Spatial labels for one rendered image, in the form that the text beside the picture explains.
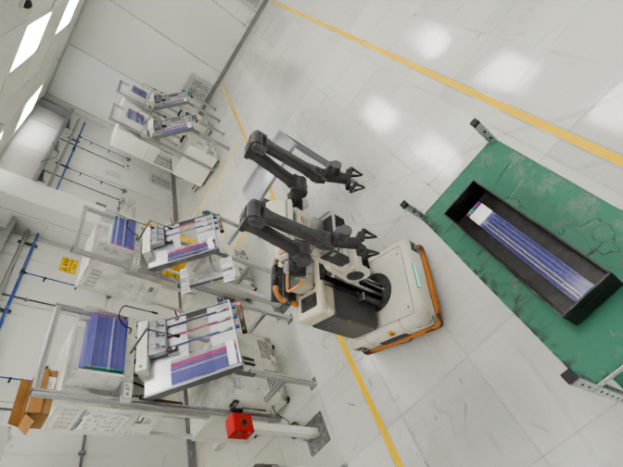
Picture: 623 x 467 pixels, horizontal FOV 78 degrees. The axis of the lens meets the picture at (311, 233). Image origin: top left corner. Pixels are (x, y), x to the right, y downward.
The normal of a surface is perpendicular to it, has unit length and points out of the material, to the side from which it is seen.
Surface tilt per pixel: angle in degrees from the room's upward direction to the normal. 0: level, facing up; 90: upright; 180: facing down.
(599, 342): 0
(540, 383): 0
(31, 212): 90
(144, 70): 90
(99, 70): 90
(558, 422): 0
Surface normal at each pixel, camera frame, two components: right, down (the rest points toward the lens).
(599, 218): -0.75, -0.36
